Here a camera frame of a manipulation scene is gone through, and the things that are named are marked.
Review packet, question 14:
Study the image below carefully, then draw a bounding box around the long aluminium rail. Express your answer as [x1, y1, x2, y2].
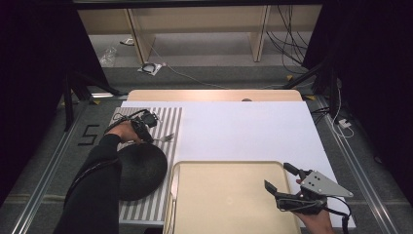
[11, 102, 91, 234]
[316, 96, 398, 234]

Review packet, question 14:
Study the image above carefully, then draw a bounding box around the beige plastic tray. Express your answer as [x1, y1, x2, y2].
[163, 160, 301, 234]

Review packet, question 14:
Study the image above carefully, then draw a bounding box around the black tripod stand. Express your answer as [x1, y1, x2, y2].
[282, 57, 341, 120]
[62, 67, 122, 133]

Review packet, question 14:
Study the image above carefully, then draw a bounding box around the clear plastic bag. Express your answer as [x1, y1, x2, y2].
[98, 47, 118, 67]

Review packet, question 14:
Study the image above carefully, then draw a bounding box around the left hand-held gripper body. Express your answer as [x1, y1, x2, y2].
[131, 110, 160, 137]

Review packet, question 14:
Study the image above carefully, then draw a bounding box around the dark grey round plate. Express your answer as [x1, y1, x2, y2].
[116, 142, 169, 202]

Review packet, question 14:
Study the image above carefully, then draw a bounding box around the person's right hand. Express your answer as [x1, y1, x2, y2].
[291, 210, 335, 234]

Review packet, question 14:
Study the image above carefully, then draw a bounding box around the thin white floor cable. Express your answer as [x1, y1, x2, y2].
[149, 45, 286, 91]

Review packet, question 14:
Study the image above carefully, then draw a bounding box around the light wooden shelf unit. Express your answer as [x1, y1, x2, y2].
[77, 4, 322, 64]

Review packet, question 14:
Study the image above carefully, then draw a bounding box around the silver table knife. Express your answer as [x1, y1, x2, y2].
[169, 166, 181, 228]

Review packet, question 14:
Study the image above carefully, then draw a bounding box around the person's left hand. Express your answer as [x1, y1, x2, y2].
[108, 121, 143, 144]

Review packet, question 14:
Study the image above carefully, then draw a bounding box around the short aluminium rail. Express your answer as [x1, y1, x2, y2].
[91, 93, 130, 99]

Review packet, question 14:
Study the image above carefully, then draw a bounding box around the black curtain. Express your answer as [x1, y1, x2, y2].
[301, 0, 413, 213]
[0, 0, 111, 203]

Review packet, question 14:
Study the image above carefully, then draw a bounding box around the grey white striped placemat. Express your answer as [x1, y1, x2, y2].
[108, 106, 183, 222]

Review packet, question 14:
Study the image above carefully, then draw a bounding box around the white packet with black cable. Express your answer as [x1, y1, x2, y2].
[137, 61, 163, 76]

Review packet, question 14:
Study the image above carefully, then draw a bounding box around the silver fork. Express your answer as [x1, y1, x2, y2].
[152, 133, 175, 144]

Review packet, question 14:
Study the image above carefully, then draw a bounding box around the white board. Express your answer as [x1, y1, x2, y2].
[118, 100, 357, 229]

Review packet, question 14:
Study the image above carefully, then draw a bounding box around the bundle of black cables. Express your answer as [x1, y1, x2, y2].
[266, 4, 310, 75]

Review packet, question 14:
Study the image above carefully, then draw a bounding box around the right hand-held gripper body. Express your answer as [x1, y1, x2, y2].
[275, 170, 355, 215]

